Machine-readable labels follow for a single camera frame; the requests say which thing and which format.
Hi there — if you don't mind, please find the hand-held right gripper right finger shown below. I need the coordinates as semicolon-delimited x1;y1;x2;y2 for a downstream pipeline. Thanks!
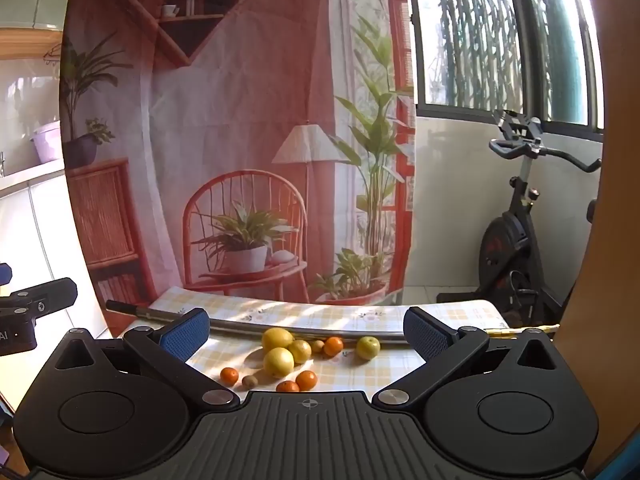
372;306;562;408

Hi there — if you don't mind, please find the black exercise bike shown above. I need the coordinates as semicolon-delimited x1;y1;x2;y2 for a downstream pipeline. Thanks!
437;109;603;328

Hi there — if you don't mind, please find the printed backdrop cloth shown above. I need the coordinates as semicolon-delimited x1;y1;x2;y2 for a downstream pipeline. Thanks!
59;0;418;311

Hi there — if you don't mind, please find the brown wooden panel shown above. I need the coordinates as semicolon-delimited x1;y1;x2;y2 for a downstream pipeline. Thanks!
552;0;640;477

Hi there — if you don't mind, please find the small yellow lemon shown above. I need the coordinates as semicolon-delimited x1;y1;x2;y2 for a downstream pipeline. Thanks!
287;339;313;365
356;336;381;361

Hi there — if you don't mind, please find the large yellow lemon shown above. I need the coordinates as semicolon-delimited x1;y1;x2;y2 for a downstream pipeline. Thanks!
261;327;295;352

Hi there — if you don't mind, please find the purple plastic basin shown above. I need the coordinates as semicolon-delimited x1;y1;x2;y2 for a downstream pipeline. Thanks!
30;121;64;164

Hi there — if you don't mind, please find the barred window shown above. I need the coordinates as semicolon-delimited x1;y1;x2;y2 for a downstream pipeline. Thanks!
405;0;608;133

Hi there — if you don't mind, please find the round yellow lemon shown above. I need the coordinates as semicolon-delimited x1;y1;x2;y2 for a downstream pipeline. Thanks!
263;347;296;379

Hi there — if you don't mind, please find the white cabinet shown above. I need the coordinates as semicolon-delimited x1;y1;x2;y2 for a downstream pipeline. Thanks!
0;160;112;411

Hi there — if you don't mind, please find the long metal pole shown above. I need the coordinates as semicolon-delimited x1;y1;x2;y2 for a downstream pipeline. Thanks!
105;300;558;347

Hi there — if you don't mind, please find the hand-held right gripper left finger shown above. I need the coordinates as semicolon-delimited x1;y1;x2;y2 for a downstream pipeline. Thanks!
50;307;241;408

